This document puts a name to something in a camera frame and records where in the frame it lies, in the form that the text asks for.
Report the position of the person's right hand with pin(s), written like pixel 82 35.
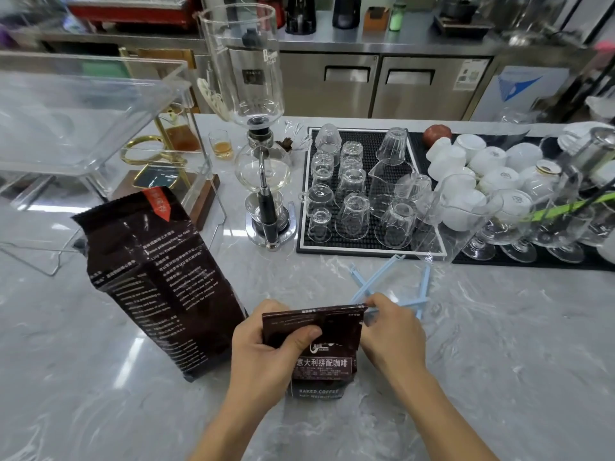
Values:
pixel 396 340

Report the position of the person's left hand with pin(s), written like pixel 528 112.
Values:
pixel 254 364

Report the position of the person's right thumb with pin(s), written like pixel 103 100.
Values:
pixel 370 324

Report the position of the person's left thumb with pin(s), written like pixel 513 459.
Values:
pixel 303 336

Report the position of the small dark coffee bag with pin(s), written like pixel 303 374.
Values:
pixel 326 360

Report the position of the person's left forearm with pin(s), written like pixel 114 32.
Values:
pixel 240 432

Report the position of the person's right forearm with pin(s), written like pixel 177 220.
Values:
pixel 439 417

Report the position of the light blue plastic bag clip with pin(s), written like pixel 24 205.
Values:
pixel 425 288
pixel 382 276
pixel 360 283

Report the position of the black bar mat white border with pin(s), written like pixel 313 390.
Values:
pixel 336 247

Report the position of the group of clear upturned glasses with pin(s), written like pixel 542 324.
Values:
pixel 353 213

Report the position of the tall clear glass pitcher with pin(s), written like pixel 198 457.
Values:
pixel 442 225

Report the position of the clear stemmed glass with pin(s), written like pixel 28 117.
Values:
pixel 521 225
pixel 487 230
pixel 603 225
pixel 567 235

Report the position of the large dark coffee bag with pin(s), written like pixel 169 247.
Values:
pixel 158 283

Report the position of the long black bar mat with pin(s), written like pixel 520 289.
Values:
pixel 523 261

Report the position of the brown dried decoration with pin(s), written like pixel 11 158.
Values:
pixel 286 143

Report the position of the group of white ceramic cups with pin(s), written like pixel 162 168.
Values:
pixel 485 160

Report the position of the reddish brown ceramic cup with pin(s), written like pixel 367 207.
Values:
pixel 436 134

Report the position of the clear plastic wrapper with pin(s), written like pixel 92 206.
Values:
pixel 298 134

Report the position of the small glass with amber liquid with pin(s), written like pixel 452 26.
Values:
pixel 222 146

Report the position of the green straw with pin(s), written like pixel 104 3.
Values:
pixel 567 206

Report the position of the stainless steel undercounter fridge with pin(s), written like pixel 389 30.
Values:
pixel 379 86

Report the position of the glass siphon coffee maker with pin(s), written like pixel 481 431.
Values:
pixel 254 81

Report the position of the white box with blue print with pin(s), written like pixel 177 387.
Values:
pixel 523 93

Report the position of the orange wooden box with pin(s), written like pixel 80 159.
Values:
pixel 375 19

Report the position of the green bottle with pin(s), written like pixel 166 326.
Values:
pixel 397 18

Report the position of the black coffee grinder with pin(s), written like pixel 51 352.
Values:
pixel 346 11
pixel 300 14

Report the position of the black tray with kettle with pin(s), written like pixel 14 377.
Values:
pixel 463 19

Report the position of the clear acrylic cover box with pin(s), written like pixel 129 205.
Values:
pixel 72 115

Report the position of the red espresso machine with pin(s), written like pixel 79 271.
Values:
pixel 129 9

